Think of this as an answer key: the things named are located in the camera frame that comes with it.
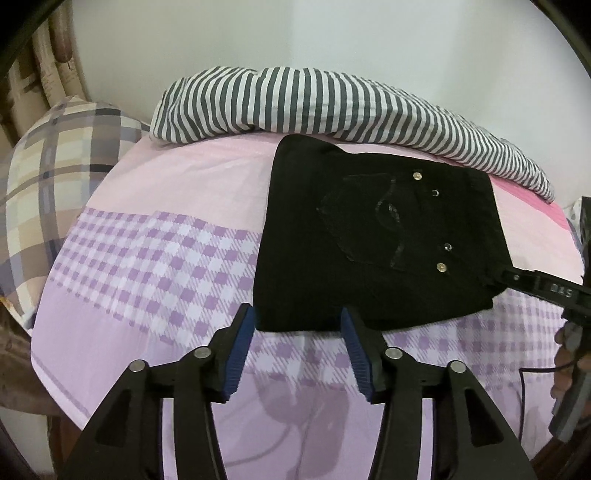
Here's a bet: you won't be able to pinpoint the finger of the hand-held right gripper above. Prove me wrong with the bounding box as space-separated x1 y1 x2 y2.
489 263 542 296

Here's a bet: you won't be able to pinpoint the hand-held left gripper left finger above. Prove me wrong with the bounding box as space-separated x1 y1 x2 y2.
65 302 257 480

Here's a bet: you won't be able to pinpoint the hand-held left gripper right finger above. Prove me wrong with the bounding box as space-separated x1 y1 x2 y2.
339 307 539 480

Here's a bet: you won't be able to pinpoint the black pants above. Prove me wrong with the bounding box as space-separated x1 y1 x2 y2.
253 134 515 333

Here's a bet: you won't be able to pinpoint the person's right hand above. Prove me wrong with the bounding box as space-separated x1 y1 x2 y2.
551 322 579 411

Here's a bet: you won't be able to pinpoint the pink and purple bed sheet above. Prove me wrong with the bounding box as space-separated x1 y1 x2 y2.
30 129 583 480

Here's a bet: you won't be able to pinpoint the beige plaid pillow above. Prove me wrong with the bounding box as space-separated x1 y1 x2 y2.
0 96 153 330

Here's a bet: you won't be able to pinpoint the grey white striped blanket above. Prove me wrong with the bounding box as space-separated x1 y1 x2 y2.
150 66 557 204

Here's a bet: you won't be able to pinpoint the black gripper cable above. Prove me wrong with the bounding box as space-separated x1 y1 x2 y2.
517 364 559 444

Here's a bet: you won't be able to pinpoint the wooden bed frame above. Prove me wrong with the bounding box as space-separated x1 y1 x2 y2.
0 300 63 472

